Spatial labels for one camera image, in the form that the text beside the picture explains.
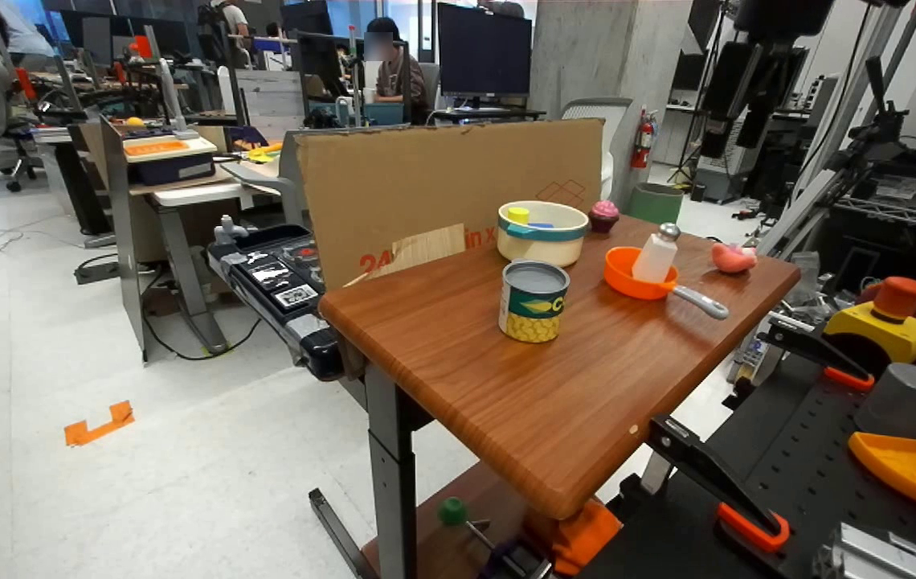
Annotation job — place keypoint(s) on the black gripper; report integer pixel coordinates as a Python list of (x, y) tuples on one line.
[(782, 19)]

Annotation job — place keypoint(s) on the white appliance unit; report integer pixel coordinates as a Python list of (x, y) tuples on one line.
[(733, 180)]

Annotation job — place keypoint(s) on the red fire extinguisher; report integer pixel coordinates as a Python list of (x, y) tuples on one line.
[(644, 139)]

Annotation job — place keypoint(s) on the green bin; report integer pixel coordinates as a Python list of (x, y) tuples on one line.
[(656, 204)]

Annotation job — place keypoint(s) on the white salt shaker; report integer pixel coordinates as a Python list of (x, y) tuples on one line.
[(655, 257)]

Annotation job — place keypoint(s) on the pink sprinkled cupcake toy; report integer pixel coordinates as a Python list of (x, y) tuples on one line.
[(601, 218)]

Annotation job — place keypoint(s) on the black equipment cart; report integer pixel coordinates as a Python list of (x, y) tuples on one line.
[(896, 237)]

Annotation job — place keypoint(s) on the orange toy frying pan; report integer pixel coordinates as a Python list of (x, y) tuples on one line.
[(622, 279)]

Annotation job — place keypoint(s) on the yellow emergency stop box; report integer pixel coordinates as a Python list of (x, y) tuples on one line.
[(884, 327)]

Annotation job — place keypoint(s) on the yellow toy cylinder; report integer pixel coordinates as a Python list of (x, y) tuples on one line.
[(520, 212)]

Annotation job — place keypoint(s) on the dark computer monitor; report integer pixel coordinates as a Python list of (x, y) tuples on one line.
[(485, 51)]

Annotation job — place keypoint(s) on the corn tin can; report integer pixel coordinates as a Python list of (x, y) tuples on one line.
[(533, 308)]

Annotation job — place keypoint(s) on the grey plastic cylinder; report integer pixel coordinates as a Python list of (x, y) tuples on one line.
[(900, 403)]

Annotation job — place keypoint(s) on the brown cardboard sheet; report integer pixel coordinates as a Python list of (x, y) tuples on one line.
[(427, 180)]

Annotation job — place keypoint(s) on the seated dark-haired person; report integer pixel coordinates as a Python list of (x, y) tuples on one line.
[(396, 68)]

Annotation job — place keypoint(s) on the black perforated mounting board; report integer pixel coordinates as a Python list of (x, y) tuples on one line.
[(800, 452)]

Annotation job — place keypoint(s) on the orange wedge block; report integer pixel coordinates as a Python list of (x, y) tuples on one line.
[(908, 466)]

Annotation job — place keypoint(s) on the aluminium extrusion bar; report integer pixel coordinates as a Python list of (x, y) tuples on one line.
[(884, 550)]

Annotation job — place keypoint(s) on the white printed sign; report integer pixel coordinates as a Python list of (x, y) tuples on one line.
[(267, 101)]

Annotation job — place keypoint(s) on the black power strip tray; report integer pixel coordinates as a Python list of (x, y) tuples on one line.
[(282, 284)]

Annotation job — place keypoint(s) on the green knob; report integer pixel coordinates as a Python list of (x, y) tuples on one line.
[(453, 512)]

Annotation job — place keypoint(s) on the grey office desk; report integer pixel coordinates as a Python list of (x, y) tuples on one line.
[(186, 196)]

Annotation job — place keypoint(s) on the orange-topped black box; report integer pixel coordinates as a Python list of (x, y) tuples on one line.
[(169, 155)]

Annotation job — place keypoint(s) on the orange floor marker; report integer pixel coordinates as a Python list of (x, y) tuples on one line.
[(99, 424)]

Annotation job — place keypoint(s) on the orange printed bracket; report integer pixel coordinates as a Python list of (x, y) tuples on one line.
[(586, 535)]

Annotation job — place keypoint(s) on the grey table leg frame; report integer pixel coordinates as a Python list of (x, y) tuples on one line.
[(389, 471)]

